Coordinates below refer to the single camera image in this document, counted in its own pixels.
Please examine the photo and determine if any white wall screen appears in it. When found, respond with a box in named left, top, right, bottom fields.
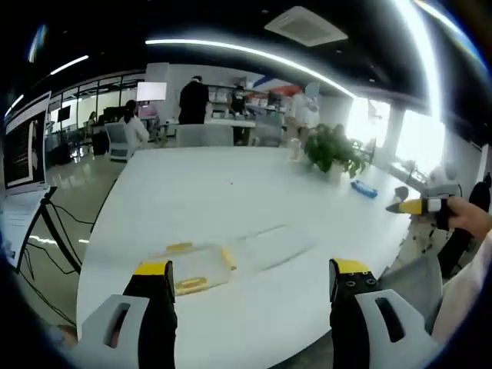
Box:
left=136, top=81, right=168, bottom=103

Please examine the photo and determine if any white office chair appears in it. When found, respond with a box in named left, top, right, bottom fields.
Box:
left=104, top=122, right=135, bottom=163

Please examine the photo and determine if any person's right hand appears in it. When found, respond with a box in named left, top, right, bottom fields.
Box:
left=447, top=197, right=492, bottom=232

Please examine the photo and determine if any open laptop on stand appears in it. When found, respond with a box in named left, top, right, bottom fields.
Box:
left=2, top=90, right=53, bottom=201

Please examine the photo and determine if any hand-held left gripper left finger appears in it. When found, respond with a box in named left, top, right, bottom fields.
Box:
left=75, top=260, right=178, bottom=369

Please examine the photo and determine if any grey chair back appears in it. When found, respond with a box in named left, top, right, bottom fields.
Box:
left=175, top=124, right=235, bottom=148

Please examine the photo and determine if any clear plastic bottle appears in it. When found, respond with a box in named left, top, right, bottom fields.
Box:
left=288, top=137, right=303, bottom=162

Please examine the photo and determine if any clear plastic container lid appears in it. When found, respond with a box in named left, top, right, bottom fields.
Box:
left=237, top=224, right=317, bottom=271

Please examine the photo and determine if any clear container with yellow buckles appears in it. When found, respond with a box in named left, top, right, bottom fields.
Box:
left=148, top=241, right=239, bottom=298

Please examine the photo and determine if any ceiling light strip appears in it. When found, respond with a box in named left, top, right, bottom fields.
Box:
left=145, top=37, right=355, bottom=98

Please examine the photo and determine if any ceiling air conditioner vent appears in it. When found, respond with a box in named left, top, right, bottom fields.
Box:
left=264, top=5, right=349, bottom=48

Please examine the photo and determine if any blue flat packet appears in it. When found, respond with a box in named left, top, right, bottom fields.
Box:
left=351, top=179, right=379, bottom=199

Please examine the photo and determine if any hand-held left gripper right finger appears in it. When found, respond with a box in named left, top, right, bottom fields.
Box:
left=328, top=258, right=439, bottom=369

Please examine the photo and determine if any green potted plant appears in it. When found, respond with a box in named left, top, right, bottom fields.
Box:
left=303, top=123, right=372, bottom=182

